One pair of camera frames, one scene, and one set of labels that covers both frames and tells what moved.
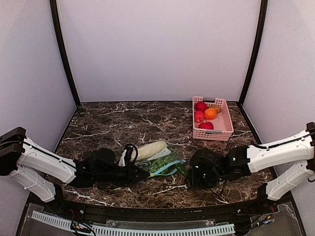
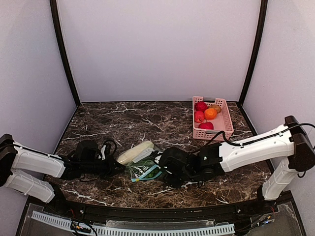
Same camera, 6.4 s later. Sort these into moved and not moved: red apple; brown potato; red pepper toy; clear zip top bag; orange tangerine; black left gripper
Moved: clear zip top bag; black left gripper
Not moved: orange tangerine; red apple; red pepper toy; brown potato
